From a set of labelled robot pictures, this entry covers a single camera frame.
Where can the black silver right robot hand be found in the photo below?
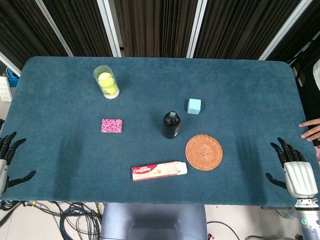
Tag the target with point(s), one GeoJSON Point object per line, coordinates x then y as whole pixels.
{"type": "Point", "coordinates": [300, 177]}

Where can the red Colgate toothpaste box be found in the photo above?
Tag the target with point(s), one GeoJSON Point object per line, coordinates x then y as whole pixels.
{"type": "Point", "coordinates": [160, 171]}

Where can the light blue foam cube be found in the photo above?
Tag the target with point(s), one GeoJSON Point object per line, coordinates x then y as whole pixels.
{"type": "Point", "coordinates": [194, 106]}

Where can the round woven rattan coaster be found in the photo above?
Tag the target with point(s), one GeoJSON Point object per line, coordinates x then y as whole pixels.
{"type": "Point", "coordinates": [204, 152]}

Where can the dark glass bottle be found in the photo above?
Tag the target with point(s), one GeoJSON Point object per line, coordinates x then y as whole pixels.
{"type": "Point", "coordinates": [171, 127]}

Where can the yellow tennis ball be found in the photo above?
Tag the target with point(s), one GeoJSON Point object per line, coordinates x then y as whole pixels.
{"type": "Point", "coordinates": [105, 78]}
{"type": "Point", "coordinates": [112, 89]}

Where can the bare human hand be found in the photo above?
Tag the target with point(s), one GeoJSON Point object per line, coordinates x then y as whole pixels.
{"type": "Point", "coordinates": [313, 127]}

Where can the white frame post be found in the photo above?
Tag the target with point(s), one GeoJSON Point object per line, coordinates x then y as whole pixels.
{"type": "Point", "coordinates": [53, 27]}
{"type": "Point", "coordinates": [282, 30]}
{"type": "Point", "coordinates": [110, 27]}
{"type": "Point", "coordinates": [197, 27]}

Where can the white power strip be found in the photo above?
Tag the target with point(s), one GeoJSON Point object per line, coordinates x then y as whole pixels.
{"type": "Point", "coordinates": [4, 88]}

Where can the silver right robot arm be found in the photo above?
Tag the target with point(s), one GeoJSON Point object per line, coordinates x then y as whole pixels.
{"type": "Point", "coordinates": [308, 220]}

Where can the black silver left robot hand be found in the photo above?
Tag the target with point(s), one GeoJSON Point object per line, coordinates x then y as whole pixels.
{"type": "Point", "coordinates": [3, 170]}

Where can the clear plastic ball tube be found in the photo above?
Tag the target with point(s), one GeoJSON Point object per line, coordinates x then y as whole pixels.
{"type": "Point", "coordinates": [112, 96]}

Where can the pink patterned block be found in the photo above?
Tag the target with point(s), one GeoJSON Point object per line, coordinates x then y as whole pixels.
{"type": "Point", "coordinates": [112, 125]}

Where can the grey-blue robot torso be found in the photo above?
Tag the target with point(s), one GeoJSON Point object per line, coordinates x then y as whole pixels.
{"type": "Point", "coordinates": [153, 220]}

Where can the dark brown pleated curtain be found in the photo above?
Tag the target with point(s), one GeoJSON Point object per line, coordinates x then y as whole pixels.
{"type": "Point", "coordinates": [155, 25]}

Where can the teal velvet table cloth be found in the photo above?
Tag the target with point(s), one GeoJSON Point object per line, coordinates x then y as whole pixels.
{"type": "Point", "coordinates": [62, 125]}

